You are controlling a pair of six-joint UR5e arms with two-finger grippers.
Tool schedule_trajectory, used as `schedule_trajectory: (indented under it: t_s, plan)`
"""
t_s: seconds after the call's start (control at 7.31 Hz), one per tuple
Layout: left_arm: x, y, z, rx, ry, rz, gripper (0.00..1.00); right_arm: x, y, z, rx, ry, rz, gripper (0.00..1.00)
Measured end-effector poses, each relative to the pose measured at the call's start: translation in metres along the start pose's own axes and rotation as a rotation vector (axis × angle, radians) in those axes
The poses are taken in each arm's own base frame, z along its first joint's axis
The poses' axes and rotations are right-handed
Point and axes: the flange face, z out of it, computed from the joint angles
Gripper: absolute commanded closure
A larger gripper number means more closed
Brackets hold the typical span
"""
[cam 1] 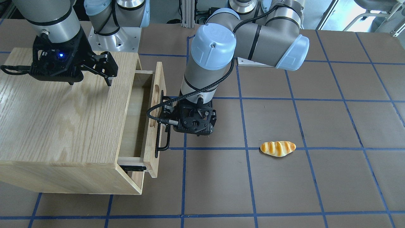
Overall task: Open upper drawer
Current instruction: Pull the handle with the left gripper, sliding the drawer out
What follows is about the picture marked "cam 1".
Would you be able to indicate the black gripper finger over cabinet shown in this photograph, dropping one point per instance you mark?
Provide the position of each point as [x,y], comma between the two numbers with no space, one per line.
[101,64]

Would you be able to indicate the black gripper finger at drawer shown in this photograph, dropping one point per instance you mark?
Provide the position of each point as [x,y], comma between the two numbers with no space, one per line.
[167,113]

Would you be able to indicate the black gripper body at drawer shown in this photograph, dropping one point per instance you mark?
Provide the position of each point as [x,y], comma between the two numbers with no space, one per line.
[213,116]

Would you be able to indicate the black gripper body over cabinet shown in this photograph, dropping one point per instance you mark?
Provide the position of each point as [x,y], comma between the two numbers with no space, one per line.
[83,51]

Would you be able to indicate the wooden drawer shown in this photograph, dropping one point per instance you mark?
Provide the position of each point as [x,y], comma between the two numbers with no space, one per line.
[152,117]

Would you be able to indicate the wooden drawer cabinet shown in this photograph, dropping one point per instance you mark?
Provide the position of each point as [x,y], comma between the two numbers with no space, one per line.
[61,138]

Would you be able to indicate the yellow toy bread roll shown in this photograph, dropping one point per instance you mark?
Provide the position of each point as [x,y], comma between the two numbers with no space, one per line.
[278,148]

